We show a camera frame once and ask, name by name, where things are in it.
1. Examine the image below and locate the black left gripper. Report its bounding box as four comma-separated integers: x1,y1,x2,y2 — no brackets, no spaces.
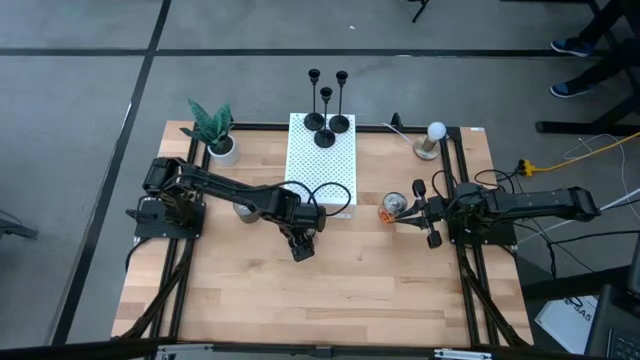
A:
285,217,321,263

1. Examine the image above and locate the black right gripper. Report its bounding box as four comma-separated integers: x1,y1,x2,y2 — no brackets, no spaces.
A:
394,178,449,250

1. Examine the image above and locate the candle tin orange label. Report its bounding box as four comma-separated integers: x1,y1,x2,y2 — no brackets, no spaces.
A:
378,191,409,225

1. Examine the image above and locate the bulb lamp wooden base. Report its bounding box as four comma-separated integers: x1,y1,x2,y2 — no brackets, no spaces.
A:
412,121,448,162

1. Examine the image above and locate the green plant in white pot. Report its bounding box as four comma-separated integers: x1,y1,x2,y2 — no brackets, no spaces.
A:
179,98,240,168

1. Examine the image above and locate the black floor beam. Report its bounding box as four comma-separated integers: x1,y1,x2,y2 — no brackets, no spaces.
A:
519,264,634,304

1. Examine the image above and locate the white cardboard box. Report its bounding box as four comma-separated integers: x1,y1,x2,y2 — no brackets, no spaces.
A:
533,294,600,355

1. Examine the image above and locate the person's shoe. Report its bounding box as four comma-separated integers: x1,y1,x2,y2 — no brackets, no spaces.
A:
549,38,594,58
549,79,589,99

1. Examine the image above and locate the black stand leg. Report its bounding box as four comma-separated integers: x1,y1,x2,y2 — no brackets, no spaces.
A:
408,0,432,24

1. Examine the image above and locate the black laptop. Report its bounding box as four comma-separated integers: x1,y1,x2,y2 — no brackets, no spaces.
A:
583,234,640,360

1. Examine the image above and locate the person's leg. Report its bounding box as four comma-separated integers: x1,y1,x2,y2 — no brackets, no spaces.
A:
579,0,640,49
574,39,640,94

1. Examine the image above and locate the black rig crossbar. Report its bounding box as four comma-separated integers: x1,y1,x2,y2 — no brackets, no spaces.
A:
0,338,640,360

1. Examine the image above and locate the grey chair base leg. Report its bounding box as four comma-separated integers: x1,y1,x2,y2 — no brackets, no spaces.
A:
0,209,40,242

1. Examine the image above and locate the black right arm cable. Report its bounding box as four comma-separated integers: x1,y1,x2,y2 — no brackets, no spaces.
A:
430,168,507,201

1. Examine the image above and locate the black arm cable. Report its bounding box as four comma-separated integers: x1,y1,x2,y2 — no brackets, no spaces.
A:
269,180,353,219
430,168,507,201

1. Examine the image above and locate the black aluminium rail frame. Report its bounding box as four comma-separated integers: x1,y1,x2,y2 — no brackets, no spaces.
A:
438,125,534,349
112,119,214,346

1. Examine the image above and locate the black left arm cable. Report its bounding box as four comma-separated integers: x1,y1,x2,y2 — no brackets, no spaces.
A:
269,180,353,219

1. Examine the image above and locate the white lamp cord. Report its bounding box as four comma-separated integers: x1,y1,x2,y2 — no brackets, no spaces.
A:
382,122,419,147

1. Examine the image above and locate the black cable bundle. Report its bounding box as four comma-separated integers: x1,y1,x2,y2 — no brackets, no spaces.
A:
117,239,194,344
459,249,531,349

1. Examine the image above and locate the yellow extension cord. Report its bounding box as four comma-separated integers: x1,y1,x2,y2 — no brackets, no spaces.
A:
517,130,640,177

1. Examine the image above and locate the black cross rail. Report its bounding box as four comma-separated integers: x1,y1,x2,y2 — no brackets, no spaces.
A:
230,121,451,135

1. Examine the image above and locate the silver metal bracket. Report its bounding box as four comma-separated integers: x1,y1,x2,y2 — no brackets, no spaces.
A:
154,343,214,360
433,348,494,360

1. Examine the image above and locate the black desk frame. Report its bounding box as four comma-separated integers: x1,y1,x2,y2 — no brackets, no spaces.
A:
534,0,640,137

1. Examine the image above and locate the black floor cable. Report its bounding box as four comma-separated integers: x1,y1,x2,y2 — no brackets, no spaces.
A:
514,227,640,281

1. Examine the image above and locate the grey floor cable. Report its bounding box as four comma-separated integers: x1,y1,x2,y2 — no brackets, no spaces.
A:
519,189,640,242

